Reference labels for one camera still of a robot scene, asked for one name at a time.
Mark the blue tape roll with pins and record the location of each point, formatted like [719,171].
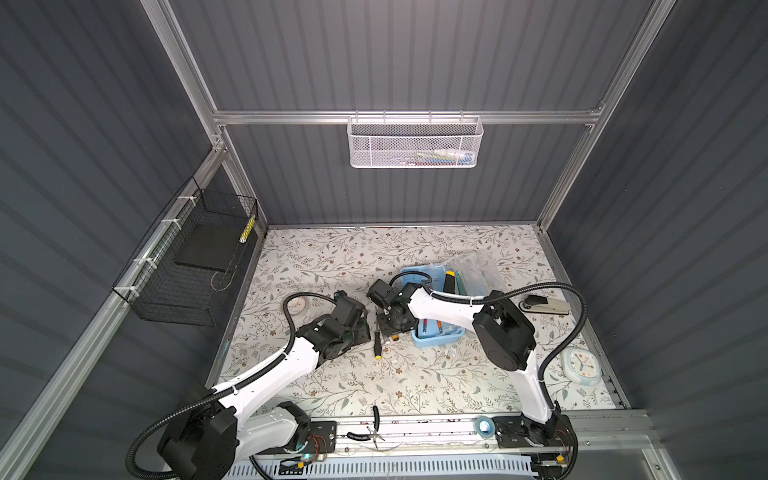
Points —
[484,427]

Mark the black yellow small screwdriver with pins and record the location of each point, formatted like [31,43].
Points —
[377,347]

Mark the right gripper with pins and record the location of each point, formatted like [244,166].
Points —
[385,330]

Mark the brown tape roll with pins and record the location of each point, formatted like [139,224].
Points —
[297,306]

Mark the yellow marker pen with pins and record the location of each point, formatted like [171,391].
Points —
[247,229]

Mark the white wire mesh basket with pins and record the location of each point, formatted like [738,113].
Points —
[414,142]

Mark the black pliers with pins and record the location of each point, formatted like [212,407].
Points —
[372,434]

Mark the grey black stapler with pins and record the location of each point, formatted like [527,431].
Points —
[538,304]

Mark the yellow black utility knife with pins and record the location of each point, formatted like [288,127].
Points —
[450,283]

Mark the black pad in basket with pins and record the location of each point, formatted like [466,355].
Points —
[210,248]

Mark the black wire basket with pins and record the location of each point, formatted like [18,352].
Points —
[193,268]

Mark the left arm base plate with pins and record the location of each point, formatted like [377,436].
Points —
[316,436]

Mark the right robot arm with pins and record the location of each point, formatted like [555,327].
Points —
[505,334]

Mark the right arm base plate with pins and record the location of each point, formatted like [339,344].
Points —
[518,431]

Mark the blue plastic tool box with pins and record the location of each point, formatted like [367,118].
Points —
[480,277]

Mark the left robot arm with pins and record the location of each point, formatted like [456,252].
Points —
[206,441]

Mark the clear tape roll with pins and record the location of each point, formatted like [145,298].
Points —
[581,366]

